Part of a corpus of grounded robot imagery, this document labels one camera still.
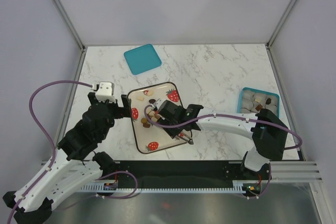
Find metal tongs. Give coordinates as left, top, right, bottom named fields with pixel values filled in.
left=176, top=133, right=194, bottom=145

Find teal box lid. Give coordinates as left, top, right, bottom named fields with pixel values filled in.
left=123, top=44, right=162, bottom=75

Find brown square chocolate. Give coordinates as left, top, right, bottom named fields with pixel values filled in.
left=256, top=104, right=263, bottom=110

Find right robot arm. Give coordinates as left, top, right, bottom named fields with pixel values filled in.
left=154, top=99, right=288, bottom=179

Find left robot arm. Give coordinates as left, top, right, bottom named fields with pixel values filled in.
left=3, top=92, right=131, bottom=223

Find teal chocolate box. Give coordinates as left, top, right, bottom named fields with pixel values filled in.
left=237, top=87, right=280, bottom=117

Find strawberry print serving tray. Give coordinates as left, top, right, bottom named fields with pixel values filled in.
left=127, top=82, right=192, bottom=154

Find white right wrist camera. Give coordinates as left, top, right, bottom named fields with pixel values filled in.
left=153, top=99, right=165, bottom=110

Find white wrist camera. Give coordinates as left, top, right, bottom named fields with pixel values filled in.
left=91, top=81, right=117, bottom=103
left=153, top=99, right=165, bottom=110

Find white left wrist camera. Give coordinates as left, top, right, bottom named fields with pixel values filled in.
left=91, top=81, right=117, bottom=103

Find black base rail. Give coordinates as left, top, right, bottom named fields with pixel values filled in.
left=114, top=159, right=272, bottom=189

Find white cable duct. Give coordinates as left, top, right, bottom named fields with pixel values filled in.
left=77, top=180, right=260, bottom=194

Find aluminium front rail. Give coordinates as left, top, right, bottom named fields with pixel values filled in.
left=270, top=161, right=322, bottom=183

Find aluminium frame post left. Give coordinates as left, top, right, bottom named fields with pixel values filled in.
left=52, top=0, right=86, bottom=52

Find aluminium frame post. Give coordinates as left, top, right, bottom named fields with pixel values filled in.
left=265, top=0, right=299, bottom=50
left=52, top=0, right=86, bottom=52

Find aluminium frame post right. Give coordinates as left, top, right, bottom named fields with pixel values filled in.
left=265, top=0, right=299, bottom=50

